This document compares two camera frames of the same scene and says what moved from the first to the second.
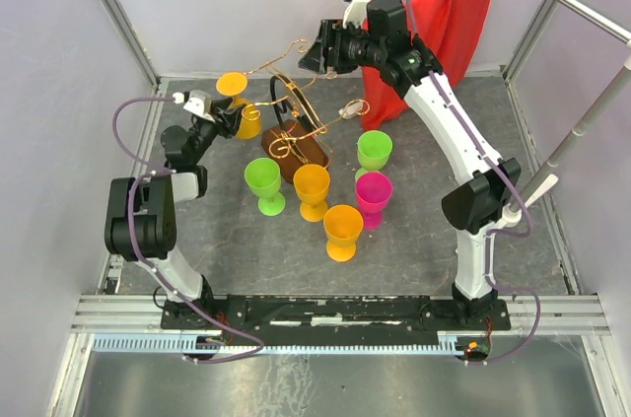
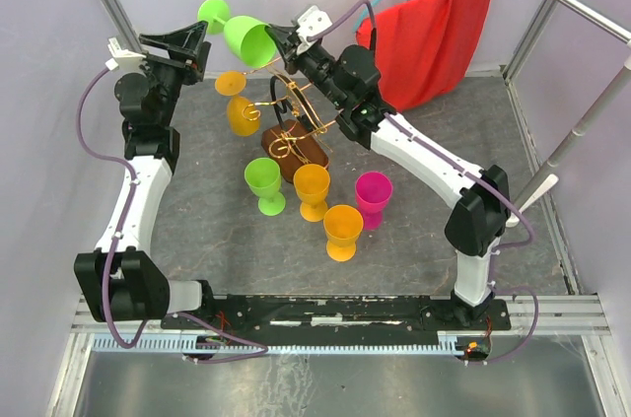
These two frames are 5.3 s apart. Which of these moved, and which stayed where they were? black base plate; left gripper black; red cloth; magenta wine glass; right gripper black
Moved: left gripper black; right gripper black
Stayed: magenta wine glass; red cloth; black base plate
